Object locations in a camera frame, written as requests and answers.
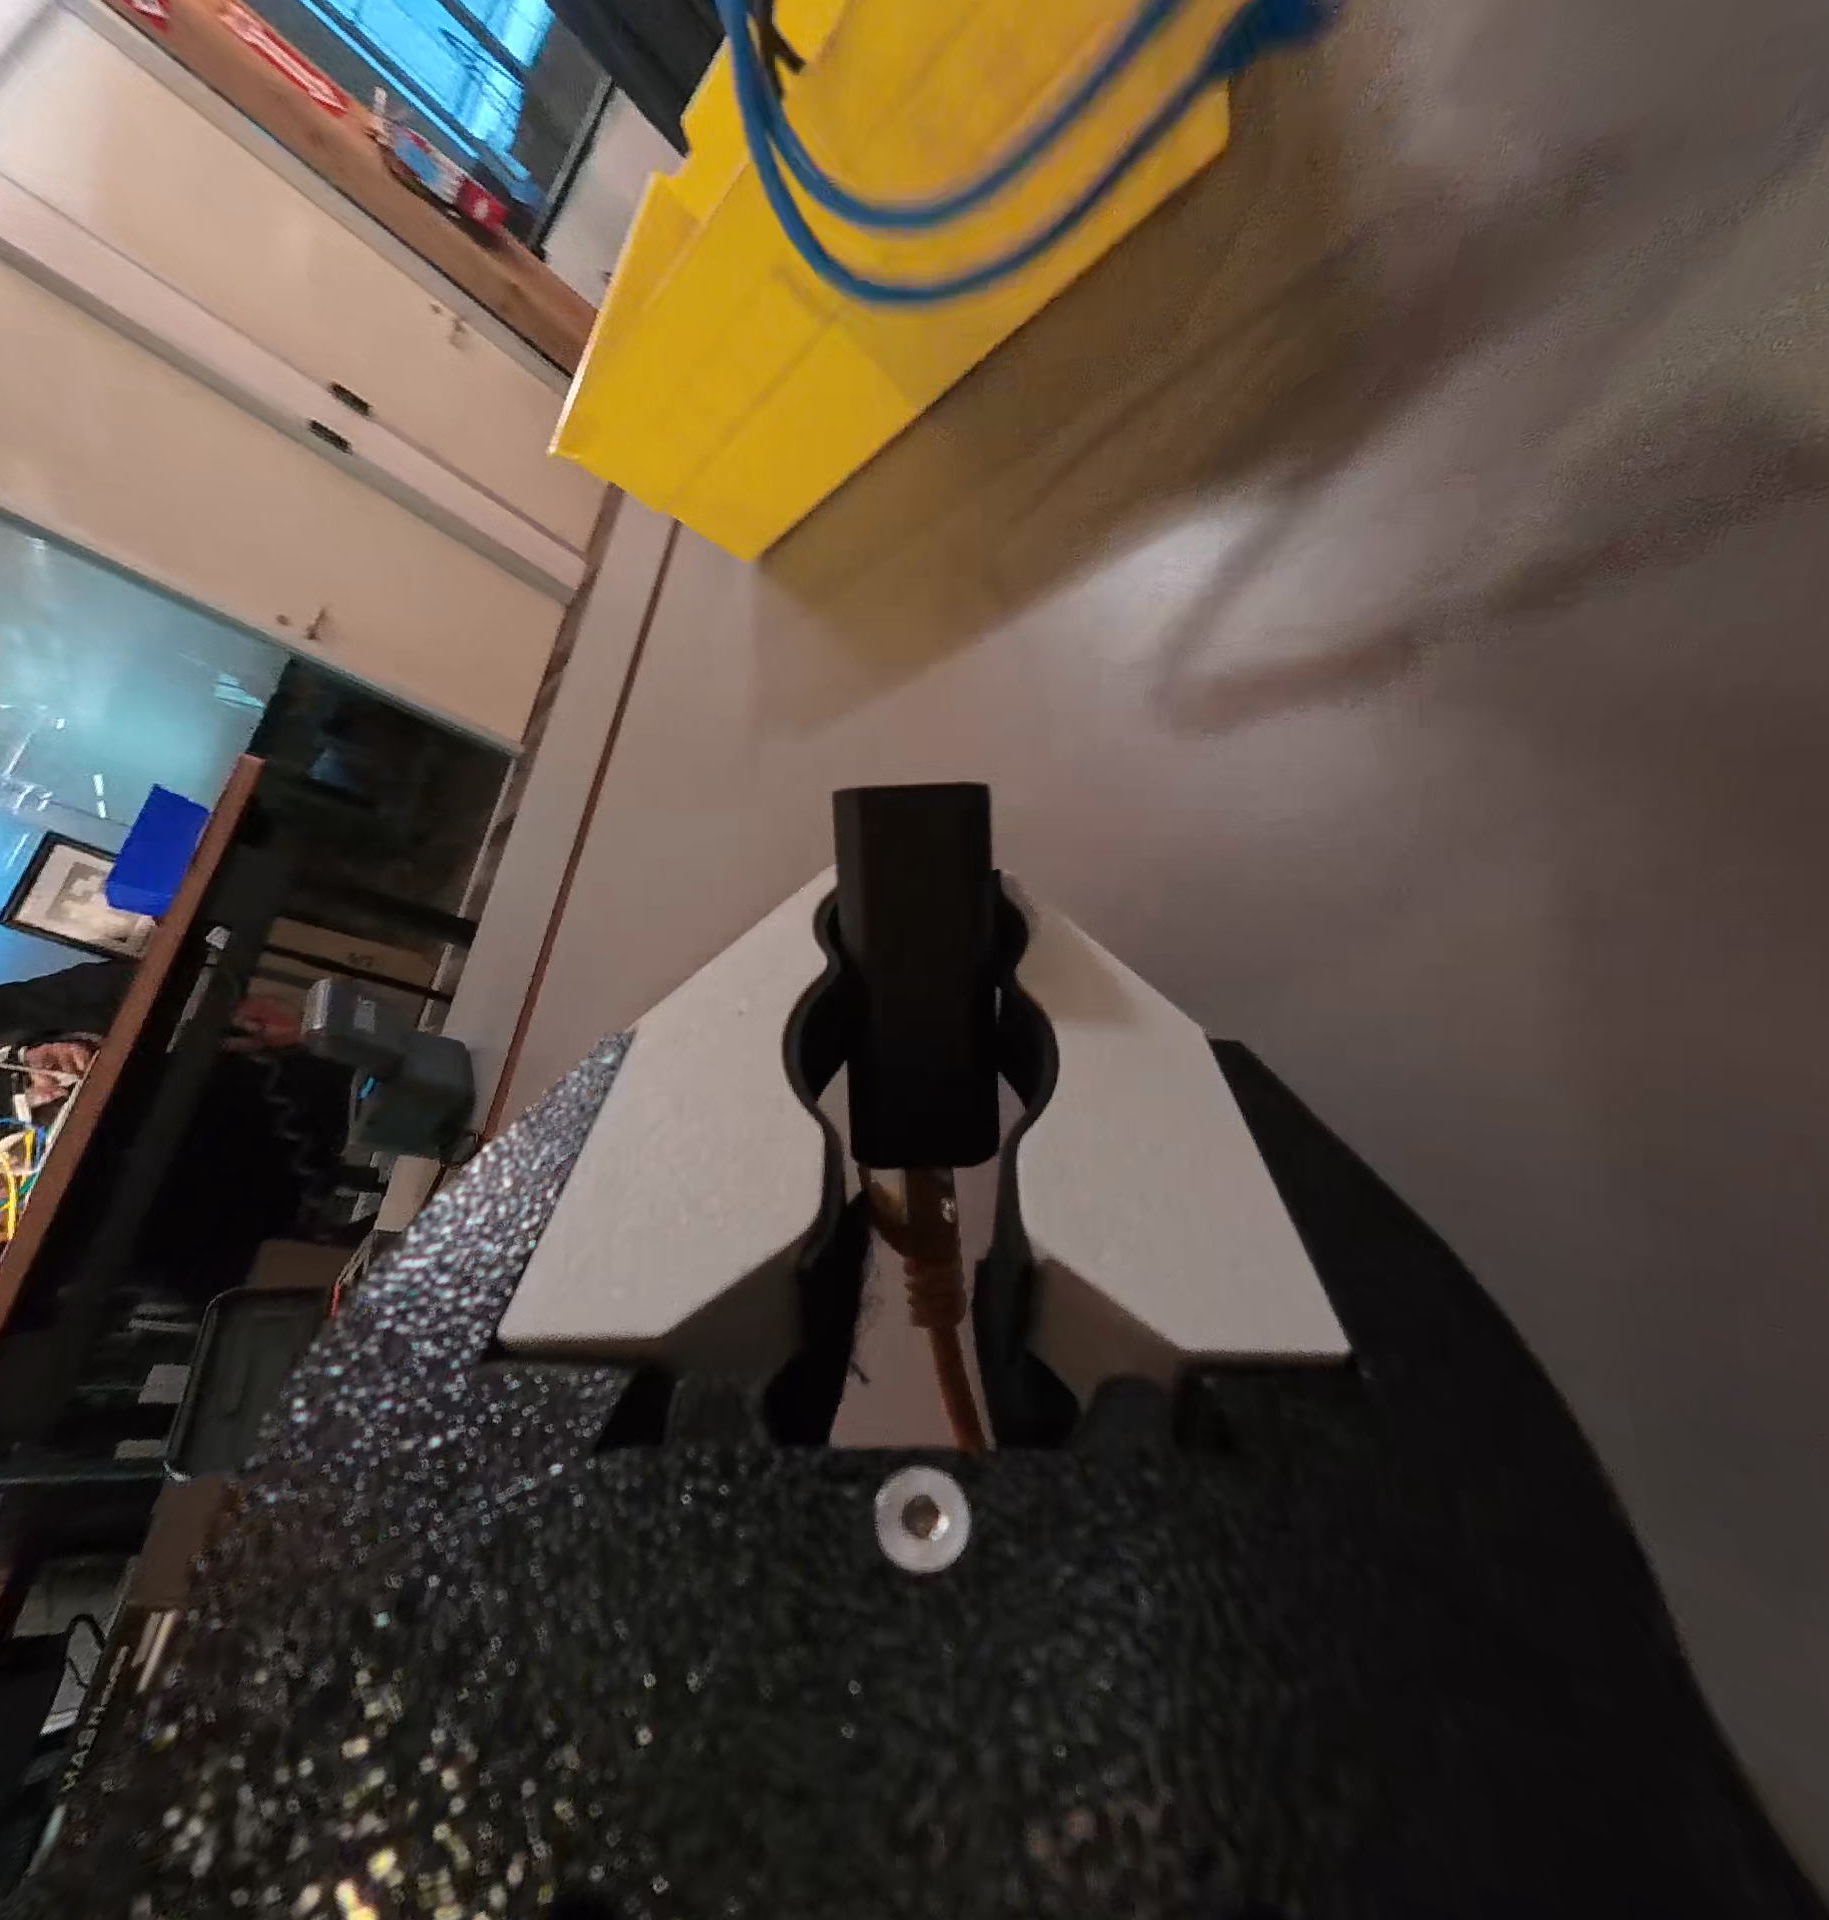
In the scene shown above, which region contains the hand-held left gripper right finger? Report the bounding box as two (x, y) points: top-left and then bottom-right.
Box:
(978, 866), (1355, 1449)

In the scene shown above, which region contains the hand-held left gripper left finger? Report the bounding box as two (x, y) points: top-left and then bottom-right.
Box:
(495, 866), (873, 1449)

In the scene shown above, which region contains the tan ethernet cable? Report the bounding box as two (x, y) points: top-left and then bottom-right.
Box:
(865, 1166), (995, 1454)

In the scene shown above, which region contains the black ethernet coupler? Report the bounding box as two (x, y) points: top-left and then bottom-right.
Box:
(829, 781), (1000, 1170)

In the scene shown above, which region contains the yellow plastic bin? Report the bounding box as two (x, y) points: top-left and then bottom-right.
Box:
(547, 0), (1235, 565)

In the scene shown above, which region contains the grey power unit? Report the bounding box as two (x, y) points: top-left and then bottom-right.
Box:
(301, 978), (476, 1160)

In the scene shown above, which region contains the black hard case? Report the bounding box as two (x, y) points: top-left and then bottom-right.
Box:
(164, 1285), (333, 1481)

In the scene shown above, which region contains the wooden desk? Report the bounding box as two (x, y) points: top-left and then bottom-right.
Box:
(0, 754), (267, 1427)

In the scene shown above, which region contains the blue plastic bin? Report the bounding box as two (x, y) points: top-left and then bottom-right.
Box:
(109, 781), (214, 916)

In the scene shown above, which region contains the framed black-and-white tag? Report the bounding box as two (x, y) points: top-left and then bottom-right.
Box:
(0, 831), (159, 964)

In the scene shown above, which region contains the white door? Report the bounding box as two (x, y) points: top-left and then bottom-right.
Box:
(0, 223), (586, 751)
(0, 141), (604, 559)

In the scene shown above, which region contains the blue ethernet cable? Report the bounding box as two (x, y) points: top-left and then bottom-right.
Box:
(716, 0), (1339, 311)

